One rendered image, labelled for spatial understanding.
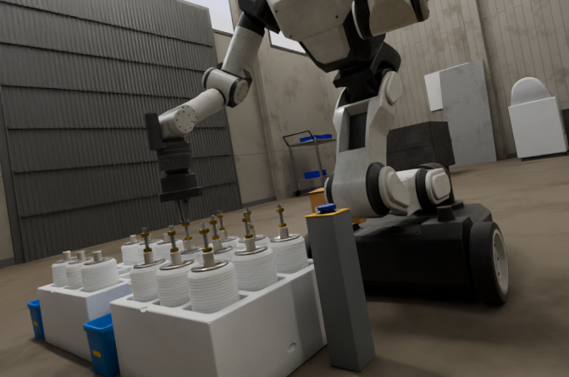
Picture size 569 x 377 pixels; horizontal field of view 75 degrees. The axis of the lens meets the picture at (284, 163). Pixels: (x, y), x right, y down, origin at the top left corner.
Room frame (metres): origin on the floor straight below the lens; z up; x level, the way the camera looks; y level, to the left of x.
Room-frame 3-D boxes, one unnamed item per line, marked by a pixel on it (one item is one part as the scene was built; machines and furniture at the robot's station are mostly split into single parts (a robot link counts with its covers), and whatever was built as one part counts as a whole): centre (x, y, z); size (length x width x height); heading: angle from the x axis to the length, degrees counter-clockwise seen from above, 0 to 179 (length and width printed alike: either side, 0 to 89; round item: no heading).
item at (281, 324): (0.92, 0.20, 0.09); 0.39 x 0.39 x 0.18; 50
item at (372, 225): (1.33, -0.42, 0.19); 0.64 x 0.52 x 0.33; 142
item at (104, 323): (1.05, 0.45, 0.06); 0.30 x 0.11 x 0.12; 141
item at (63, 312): (1.27, 0.61, 0.09); 0.39 x 0.39 x 0.18; 50
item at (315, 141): (6.98, -0.62, 0.56); 1.24 x 0.69 x 1.11; 139
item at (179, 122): (0.98, 0.29, 0.57); 0.11 x 0.11 x 0.11; 55
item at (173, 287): (0.83, 0.27, 0.16); 0.10 x 0.10 x 0.18
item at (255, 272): (0.85, 0.11, 0.16); 0.10 x 0.10 x 0.18
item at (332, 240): (0.79, -0.07, 0.16); 0.07 x 0.07 x 0.31; 50
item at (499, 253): (0.97, -0.48, 0.10); 0.20 x 0.05 x 0.20; 142
